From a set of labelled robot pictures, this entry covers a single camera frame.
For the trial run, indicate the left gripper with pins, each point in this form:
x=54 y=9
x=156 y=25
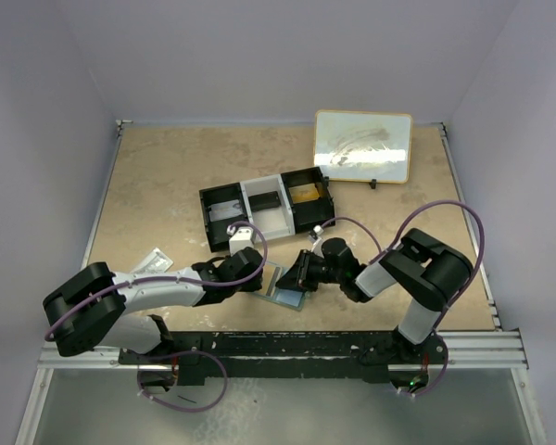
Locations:
x=252 y=286

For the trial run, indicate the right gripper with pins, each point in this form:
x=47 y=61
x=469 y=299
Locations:
x=297 y=276

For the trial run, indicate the green card holder wallet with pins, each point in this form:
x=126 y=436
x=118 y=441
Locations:
x=270 y=292

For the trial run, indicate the black white sorting tray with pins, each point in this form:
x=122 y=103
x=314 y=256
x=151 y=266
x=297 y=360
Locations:
x=289 y=219

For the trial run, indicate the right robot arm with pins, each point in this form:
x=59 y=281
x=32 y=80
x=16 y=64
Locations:
x=431 y=272

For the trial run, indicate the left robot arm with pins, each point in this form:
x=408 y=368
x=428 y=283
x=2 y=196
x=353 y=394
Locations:
x=96 y=306

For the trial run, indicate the silver VIP card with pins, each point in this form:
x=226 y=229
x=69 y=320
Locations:
x=225 y=210

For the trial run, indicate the gold card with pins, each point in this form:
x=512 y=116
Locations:
x=304 y=193

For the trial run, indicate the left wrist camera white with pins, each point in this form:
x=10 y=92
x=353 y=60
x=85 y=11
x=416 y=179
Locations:
x=241 y=236

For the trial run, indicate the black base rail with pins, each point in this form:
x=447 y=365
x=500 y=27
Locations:
x=370 y=356

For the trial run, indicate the white board wooden frame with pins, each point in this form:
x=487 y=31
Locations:
x=362 y=146

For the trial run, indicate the aluminium frame rail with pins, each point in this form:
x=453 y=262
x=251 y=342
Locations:
x=486 y=349

